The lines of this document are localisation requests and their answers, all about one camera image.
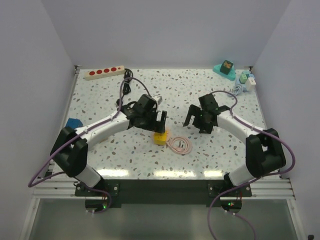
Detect blue cube socket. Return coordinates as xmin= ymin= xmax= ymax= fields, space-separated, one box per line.
xmin=65 ymin=118 xmax=83 ymax=129

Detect beige power strip red sockets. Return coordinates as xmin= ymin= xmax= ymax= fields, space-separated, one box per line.
xmin=84 ymin=65 xmax=126 ymax=81

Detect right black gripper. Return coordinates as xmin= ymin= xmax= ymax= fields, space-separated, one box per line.
xmin=183 ymin=104 xmax=213 ymax=135

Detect yellow cube socket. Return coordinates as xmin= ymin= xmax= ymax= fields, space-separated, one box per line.
xmin=153 ymin=132 xmax=168 ymax=146

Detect black power strip cable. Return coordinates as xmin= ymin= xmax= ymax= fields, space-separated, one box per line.
xmin=115 ymin=68 xmax=135 ymax=106

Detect green small charger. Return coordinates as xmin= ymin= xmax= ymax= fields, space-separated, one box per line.
xmin=239 ymin=73 xmax=248 ymax=84

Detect pink cable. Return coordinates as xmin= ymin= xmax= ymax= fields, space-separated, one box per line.
xmin=166 ymin=136 xmax=193 ymax=154

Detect white charger block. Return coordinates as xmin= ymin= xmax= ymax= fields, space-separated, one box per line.
xmin=245 ymin=77 xmax=256 ymax=92

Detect light blue cable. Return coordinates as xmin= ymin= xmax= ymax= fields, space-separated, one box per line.
xmin=227 ymin=83 xmax=248 ymax=98

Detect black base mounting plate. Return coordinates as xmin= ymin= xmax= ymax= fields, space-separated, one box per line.
xmin=74 ymin=178 xmax=252 ymax=209

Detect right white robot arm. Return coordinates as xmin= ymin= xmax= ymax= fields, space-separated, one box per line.
xmin=183 ymin=93 xmax=286 ymax=197

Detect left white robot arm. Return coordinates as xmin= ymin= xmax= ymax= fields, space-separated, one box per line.
xmin=50 ymin=94 xmax=167 ymax=196

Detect teal power strip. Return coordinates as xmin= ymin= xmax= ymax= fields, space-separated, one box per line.
xmin=212 ymin=63 xmax=237 ymax=82

